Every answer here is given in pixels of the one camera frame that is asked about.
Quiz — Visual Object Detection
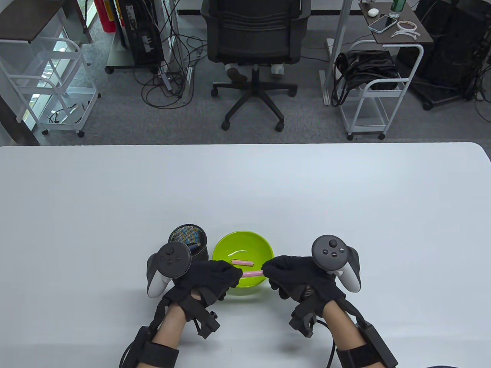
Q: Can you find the smartphone with light case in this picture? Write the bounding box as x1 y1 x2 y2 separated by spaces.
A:
368 15 397 34

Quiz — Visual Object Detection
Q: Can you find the black wrist strap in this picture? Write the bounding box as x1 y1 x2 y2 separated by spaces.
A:
336 345 378 368
140 341 180 368

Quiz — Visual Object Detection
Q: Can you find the white desk leg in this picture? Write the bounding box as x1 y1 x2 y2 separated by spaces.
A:
163 0 193 104
320 0 353 107

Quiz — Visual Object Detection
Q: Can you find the grey wheeled platform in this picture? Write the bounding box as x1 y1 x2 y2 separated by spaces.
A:
105 36 169 74

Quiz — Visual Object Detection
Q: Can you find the lime green plastic bowl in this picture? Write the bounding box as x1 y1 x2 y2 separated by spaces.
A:
212 230 274 296

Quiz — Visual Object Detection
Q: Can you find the dark power strip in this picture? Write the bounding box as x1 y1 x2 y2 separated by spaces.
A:
159 65 174 91

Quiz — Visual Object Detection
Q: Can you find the grey and white controller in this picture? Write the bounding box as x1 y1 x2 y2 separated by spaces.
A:
147 242 192 299
311 235 362 294

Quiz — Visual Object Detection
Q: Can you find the black bag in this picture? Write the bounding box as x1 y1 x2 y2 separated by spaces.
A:
331 50 401 107

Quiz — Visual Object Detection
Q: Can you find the person's left forearm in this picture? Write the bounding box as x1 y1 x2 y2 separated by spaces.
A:
152 301 188 368

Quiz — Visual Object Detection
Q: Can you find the white cart with brown top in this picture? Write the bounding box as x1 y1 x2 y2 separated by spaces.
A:
0 0 102 138

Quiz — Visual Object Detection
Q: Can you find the person's left hand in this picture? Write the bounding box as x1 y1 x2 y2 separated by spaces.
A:
165 261 243 320

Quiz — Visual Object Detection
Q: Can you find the person's right forearm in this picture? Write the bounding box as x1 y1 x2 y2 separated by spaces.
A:
322 299 369 368

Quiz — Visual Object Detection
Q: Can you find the red fire extinguisher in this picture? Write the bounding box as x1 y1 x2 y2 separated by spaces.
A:
94 0 115 33

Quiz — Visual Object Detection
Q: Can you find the black office chair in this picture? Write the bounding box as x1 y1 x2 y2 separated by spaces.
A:
201 0 312 133

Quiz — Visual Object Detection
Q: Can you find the bundle of black floor cables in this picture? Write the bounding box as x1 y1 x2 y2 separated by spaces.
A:
132 0 215 110

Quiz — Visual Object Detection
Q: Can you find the thin black camera cable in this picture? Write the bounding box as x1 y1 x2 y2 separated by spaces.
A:
316 318 335 368

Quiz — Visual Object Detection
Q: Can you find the white side table brown top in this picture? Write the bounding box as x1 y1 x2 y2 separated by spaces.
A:
338 0 434 140

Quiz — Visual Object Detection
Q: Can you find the black wrist sensor box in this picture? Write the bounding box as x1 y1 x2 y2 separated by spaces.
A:
130 326 152 365
361 324 399 368

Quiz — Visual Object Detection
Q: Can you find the black mesh pen holder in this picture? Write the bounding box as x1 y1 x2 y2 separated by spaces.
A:
168 224 209 262

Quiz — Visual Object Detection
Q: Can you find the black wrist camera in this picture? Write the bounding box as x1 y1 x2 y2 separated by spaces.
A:
198 310 221 338
289 307 317 338

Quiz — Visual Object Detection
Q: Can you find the black computer tower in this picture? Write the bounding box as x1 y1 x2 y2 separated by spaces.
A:
114 0 166 67

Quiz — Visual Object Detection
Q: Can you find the person's right hand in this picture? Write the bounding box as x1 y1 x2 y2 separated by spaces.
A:
262 256 346 305

